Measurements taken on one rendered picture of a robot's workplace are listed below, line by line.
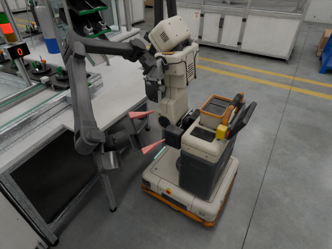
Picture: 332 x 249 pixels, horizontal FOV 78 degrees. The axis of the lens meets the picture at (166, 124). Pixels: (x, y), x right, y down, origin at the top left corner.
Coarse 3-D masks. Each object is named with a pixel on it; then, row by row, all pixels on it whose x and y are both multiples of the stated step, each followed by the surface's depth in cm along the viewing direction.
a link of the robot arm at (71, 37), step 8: (72, 32) 81; (72, 40) 79; (80, 40) 83; (88, 40) 87; (96, 40) 91; (104, 40) 95; (136, 40) 107; (64, 48) 81; (72, 48) 76; (88, 48) 87; (96, 48) 90; (104, 48) 92; (112, 48) 96; (120, 48) 99; (128, 48) 103; (136, 48) 106; (144, 48) 108; (64, 56) 81; (128, 56) 107
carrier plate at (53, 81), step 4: (52, 76) 151; (88, 76) 154; (52, 80) 146; (56, 80) 146; (48, 84) 144; (56, 84) 141; (60, 84) 141; (64, 84) 141; (68, 84) 141; (64, 88) 139; (68, 88) 140
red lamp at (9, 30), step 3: (0, 24) 115; (3, 24) 115; (6, 24) 115; (9, 24) 117; (3, 27) 115; (6, 27) 116; (9, 27) 117; (3, 30) 116; (6, 30) 117; (9, 30) 117; (12, 30) 119; (6, 33) 117
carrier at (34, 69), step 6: (36, 66) 166; (42, 66) 161; (48, 66) 161; (54, 66) 166; (30, 72) 157; (36, 72) 152; (42, 72) 153; (48, 72) 157; (54, 72) 157; (30, 78) 149; (36, 78) 149
